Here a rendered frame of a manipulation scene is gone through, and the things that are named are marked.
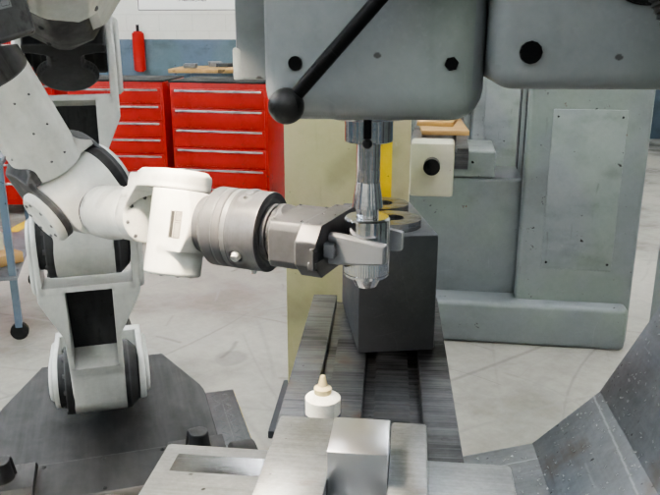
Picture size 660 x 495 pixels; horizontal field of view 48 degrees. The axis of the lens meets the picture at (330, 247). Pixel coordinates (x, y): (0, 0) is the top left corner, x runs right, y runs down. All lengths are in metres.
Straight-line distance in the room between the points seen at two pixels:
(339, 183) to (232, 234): 1.74
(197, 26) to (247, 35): 9.31
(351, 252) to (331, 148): 1.76
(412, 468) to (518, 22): 0.39
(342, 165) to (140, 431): 1.21
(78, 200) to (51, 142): 0.08
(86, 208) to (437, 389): 0.53
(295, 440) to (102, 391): 0.92
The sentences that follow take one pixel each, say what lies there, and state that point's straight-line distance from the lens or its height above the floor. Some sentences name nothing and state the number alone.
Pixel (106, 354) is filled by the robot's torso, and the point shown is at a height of 0.76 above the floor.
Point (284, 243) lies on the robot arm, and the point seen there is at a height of 1.18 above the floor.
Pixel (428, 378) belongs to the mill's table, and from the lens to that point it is 1.10.
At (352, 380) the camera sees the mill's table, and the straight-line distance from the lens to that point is 1.08.
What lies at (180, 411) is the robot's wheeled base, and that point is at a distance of 1.73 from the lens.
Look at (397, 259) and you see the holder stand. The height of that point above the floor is 1.05.
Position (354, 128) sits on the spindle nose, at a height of 1.30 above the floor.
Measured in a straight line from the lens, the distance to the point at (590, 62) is 0.64.
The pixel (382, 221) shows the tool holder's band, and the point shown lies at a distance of 0.75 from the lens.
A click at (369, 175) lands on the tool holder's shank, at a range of 0.75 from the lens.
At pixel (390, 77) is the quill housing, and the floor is 1.35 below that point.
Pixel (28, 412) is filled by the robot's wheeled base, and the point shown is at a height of 0.57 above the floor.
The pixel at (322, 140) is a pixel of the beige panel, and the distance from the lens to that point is 2.50.
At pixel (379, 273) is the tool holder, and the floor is 1.15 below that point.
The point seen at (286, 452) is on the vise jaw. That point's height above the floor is 1.01.
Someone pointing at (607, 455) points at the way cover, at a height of 0.91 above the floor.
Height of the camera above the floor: 1.39
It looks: 17 degrees down
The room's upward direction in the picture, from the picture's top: straight up
